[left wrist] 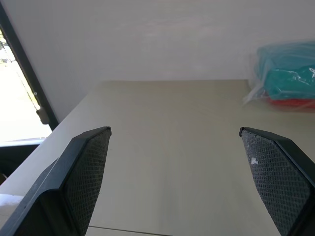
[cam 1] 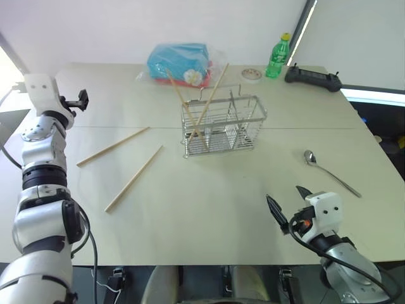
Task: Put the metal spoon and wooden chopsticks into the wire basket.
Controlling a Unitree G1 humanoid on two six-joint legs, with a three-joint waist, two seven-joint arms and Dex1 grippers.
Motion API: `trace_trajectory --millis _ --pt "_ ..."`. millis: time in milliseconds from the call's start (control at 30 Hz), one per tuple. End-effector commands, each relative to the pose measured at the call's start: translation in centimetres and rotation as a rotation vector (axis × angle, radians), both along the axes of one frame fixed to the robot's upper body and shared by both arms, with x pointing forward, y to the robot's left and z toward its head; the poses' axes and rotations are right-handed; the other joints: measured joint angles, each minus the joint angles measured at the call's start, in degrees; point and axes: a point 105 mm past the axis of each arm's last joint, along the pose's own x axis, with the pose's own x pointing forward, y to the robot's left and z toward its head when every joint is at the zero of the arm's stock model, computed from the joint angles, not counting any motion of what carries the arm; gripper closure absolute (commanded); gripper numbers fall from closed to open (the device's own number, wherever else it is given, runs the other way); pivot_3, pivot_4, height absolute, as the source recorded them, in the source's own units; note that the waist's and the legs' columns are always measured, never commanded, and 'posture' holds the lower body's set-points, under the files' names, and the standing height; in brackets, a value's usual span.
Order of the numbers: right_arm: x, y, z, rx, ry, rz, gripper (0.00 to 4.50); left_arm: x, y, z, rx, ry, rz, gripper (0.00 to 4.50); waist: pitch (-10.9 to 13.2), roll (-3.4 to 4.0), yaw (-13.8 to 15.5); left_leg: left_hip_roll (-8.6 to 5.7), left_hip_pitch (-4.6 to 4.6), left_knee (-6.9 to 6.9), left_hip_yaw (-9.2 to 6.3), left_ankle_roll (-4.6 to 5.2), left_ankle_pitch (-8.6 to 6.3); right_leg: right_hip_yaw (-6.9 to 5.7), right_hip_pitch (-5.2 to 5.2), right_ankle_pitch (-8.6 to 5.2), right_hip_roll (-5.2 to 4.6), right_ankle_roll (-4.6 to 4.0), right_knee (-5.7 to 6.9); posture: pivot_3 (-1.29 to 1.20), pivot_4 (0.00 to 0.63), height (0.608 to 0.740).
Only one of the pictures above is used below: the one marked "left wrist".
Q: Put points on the clear bag with teal items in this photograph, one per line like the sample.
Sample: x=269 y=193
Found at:
x=285 y=76

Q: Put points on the dark window frame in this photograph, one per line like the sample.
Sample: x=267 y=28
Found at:
x=24 y=66

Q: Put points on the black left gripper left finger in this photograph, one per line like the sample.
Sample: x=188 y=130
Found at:
x=73 y=182

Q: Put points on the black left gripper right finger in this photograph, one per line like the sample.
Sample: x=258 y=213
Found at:
x=278 y=177

